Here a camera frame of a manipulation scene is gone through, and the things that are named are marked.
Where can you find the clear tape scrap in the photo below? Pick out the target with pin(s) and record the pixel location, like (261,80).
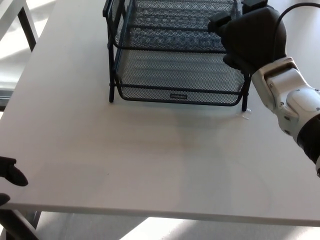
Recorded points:
(246,114)

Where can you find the dark brown diagonal bar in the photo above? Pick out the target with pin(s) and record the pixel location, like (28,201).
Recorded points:
(15,226)

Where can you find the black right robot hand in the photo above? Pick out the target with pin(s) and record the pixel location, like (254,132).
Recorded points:
(255,37)

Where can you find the white side table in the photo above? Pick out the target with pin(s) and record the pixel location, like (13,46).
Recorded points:
(10,12)

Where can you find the small black mesh tray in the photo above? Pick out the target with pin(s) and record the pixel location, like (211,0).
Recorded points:
(175,12)

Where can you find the grey desk leg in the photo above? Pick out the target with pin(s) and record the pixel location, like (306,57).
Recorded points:
(33,220)

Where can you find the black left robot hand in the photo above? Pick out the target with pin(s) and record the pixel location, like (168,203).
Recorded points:
(12,175)

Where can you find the black mesh labelled tray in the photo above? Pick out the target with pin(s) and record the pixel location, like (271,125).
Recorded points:
(178,96)

